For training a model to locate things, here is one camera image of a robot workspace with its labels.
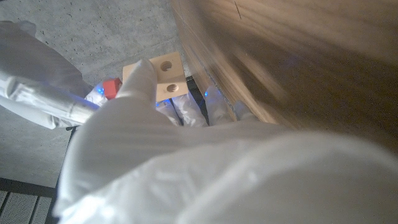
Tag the red-headed wooden screw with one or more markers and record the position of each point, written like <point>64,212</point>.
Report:
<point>112,88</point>

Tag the wooden block with holes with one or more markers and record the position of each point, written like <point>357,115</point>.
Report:
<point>169,74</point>

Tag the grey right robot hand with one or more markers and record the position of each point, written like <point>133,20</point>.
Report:
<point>40,84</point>

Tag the black backdrop stand pole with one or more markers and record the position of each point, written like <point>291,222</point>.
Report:
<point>37,180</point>

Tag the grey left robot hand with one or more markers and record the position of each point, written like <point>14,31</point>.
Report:
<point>186,174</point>

